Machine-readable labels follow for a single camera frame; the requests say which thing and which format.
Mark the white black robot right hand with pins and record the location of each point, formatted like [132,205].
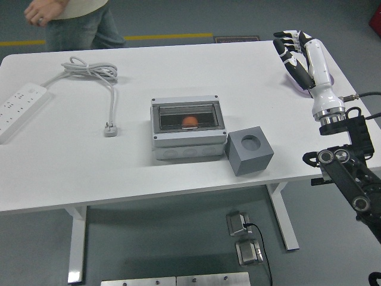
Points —
[320,77]

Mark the person's right hand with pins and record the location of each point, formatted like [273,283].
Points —
[38,13]

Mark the orange cylindrical battery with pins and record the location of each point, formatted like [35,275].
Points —
[190,121]

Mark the transparent hinged box lid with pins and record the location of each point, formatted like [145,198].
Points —
[169,116]

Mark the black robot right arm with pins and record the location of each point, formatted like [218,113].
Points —
[342,175]

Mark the grey cube battery holder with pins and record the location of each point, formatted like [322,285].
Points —
[250,162]

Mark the grey plastic junction box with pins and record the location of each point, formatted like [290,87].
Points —
[187,143]

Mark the purple shallow tray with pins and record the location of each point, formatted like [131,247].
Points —
[303,93]

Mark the person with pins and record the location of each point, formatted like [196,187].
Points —
[74,32]

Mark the red object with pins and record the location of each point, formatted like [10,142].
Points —
[375,18]

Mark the dark floor mat with text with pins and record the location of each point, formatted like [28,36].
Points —
[236,39]

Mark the white power strip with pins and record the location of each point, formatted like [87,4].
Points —
[18,110]

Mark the black desk control panel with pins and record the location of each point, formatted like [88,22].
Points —
[320,181]

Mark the yellow floor tape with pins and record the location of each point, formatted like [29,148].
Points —
[163,37]

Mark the white table right leg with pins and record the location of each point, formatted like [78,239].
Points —
[285,220]

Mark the white table leg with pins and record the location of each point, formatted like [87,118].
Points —
[76,244]
[285,220]

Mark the small metal floor socket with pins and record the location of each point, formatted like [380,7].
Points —
[236,223]

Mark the large metal floor socket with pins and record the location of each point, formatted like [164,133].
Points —
[248,253]

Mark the metal plate with screws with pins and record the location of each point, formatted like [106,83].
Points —
[212,279]

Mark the white table left leg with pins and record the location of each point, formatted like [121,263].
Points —
[76,244]

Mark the wide metal plate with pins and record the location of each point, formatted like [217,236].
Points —
[137,282]

